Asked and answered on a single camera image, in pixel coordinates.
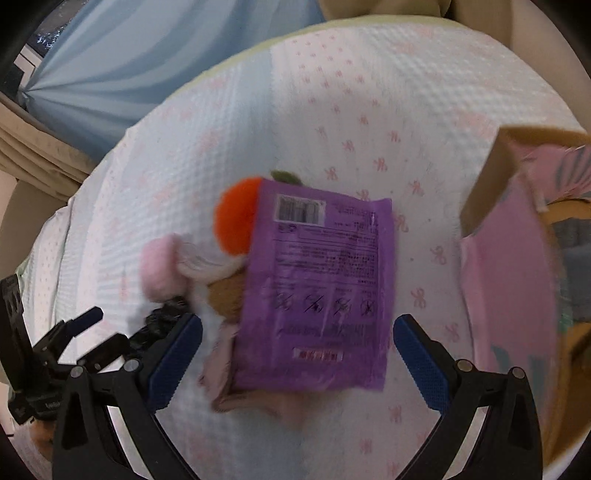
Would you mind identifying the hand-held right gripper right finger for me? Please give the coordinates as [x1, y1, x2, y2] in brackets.
[392, 314, 542, 480]

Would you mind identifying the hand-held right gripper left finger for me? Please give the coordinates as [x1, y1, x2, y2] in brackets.
[52, 314, 204, 480]

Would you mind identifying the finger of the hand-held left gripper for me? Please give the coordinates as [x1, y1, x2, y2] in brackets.
[44, 306, 105, 370]
[76, 298, 195, 376]

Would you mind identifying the pink plush toy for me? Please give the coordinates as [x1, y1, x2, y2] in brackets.
[140, 234, 192, 303]

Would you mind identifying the cardboard box with pink lining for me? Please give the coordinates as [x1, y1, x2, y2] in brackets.
[459, 126, 591, 467]

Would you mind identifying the purple foil packet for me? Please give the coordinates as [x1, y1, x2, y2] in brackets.
[229, 178, 396, 393]

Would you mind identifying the plush toy with orange ball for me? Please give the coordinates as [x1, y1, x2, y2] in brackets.
[178, 170, 305, 324]

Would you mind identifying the beige curtain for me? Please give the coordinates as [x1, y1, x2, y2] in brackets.
[0, 95, 95, 201]

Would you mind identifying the pink striped cloth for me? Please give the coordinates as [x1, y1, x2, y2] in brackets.
[522, 144, 591, 206]

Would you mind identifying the light blue curtain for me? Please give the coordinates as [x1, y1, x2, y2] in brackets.
[18, 0, 328, 162]

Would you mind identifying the white blanket with pink bows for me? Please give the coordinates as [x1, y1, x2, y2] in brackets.
[9, 21, 591, 480]

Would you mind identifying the window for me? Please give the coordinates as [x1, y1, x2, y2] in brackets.
[14, 9, 75, 79]

